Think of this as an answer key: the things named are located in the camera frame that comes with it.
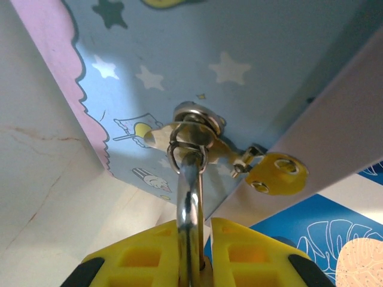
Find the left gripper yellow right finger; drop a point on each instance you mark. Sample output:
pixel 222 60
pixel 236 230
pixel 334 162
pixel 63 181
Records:
pixel 254 263

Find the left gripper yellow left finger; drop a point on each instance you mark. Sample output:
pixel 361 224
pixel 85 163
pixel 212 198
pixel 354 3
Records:
pixel 140 257

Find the blue cartoon tin box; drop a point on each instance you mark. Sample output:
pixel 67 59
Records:
pixel 185 53

